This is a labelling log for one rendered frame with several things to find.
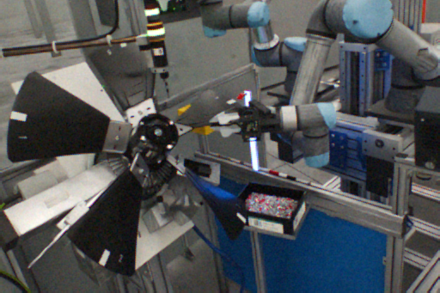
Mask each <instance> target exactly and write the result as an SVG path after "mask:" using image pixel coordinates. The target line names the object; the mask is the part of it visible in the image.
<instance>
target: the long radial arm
mask: <svg viewBox="0 0 440 293"><path fill-rule="evenodd" d="M115 177H116V175H115V173H114V172H113V171H112V169H111V167H110V165H109V163H107V160H105V161H104V162H100V163H99V164H97V165H95V166H93V167H91V168H89V169H88V170H84V171H83V172H81V173H80V174H76V175H75V176H73V177H71V178H69V179H68V180H65V181H62V182H60V183H59V184H57V185H56V186H53V187H51V188H49V189H48V190H45V191H44V192H41V193H38V194H36V195H34V196H33V197H31V198H28V199H26V200H25V201H21V202H20V203H19V204H17V205H13V206H12V207H10V208H9V209H6V210H5V211H4V212H5V214H6V216H7V217H8V218H9V220H10V222H11V224H12V225H13V226H14V229H15V231H16V232H17V234H18V235H19V238H18V241H17V245H16V246H18V245H21V244H22V243H23V242H25V241H28V240H29V239H31V238H33V237H35V236H36V235H37V234H39V233H42V232H44V231H45V230H46V229H49V228H50V227H52V226H53V225H56V224H57V223H59V222H61V221H62V220H63V219H64V218H65V217H66V216H67V215H68V213H70V212H71V211H72V210H73V209H74V208H75V207H76V205H79V204H80V202H82V201H84V202H86V203H88V202H89V201H90V199H91V198H93V197H94V196H95V195H96V194H98V193H99V192H100V190H102V189H103V187H104V186H106V185H107V183H108V182H110V181H112V180H113V179H114V178H115Z"/></svg>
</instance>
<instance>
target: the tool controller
mask: <svg viewBox="0 0 440 293"><path fill-rule="evenodd" d="M413 112H414V163H415V166H420V167H422V168H428V169H435V170H438V171H440V88H439V87H432V86H428V87H427V88H426V90H425V92H424V93H423V94H422V97H421V98H420V99H419V102H418V104H417V106H415V108H414V110H413Z"/></svg>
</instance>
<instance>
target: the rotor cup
mask: <svg viewBox="0 0 440 293"><path fill-rule="evenodd" d="M135 129H136V131H135ZM156 129H159V130H162V135H161V136H157V135H156V134H155V130H156ZM134 131H135V134H133V135H132V133H133V132H134ZM178 141H179V131H178V129H177V127H176V125H175V123H174V122H173V121H172V120H171V118H168V117H167V116H165V115H163V114H161V113H148V114H146V115H144V116H143V117H142V118H141V119H140V120H139V122H138V123H137V125H135V128H134V129H133V130H131V135H130V138H129V141H128V144H127V149H126V151H125V153H124V154H120V156H121V158H122V159H123V162H124V163H125V164H126V166H128V167H130V166H131V162H132V160H133V158H134V156H135V153H136V151H137V152H138V153H139V154H140V155H141V157H142V158H143V159H144V161H145V162H146V164H147V166H148V168H149V174H153V173H154V172H156V171H158V170H160V169H161V168H162V167H163V166H164V165H165V163H166V162H167V161H166V160H165V159H166V158H167V155H168V154H169V153H170V152H171V150H173V149H174V148H175V146H176V145H177V143H178ZM149 151H151V154H150V155H149V156H147V153H148V152H149Z"/></svg>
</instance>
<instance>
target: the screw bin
mask: <svg viewBox="0 0 440 293"><path fill-rule="evenodd" d="M252 192H255V193H259V194H262V193H263V194H267V195H271V196H273V195H275V197H280V198H291V199H295V200H299V201H300V202H299V203H298V205H297V207H296V209H295V210H294V212H293V214H292V215H291V218H282V217H276V216H273V215H269V214H262V213H259V212H255V211H247V221H246V223H245V226H250V227H254V228H257V229H263V230H270V231H273V232H277V233H279V234H287V235H293V234H294V232H295V230H296V226H297V225H298V224H299V222H300V220H301V218H302V217H303V213H304V212H305V210H306V209H307V204H306V194H308V191H304V190H295V189H290V188H286V187H281V186H269V185H265V184H260V183H256V182H248V183H247V185H246V186H244V188H243V190H241V192H240V194H239V195H238V196H237V198H242V200H243V202H246V200H247V198H248V196H249V195H250V194H252Z"/></svg>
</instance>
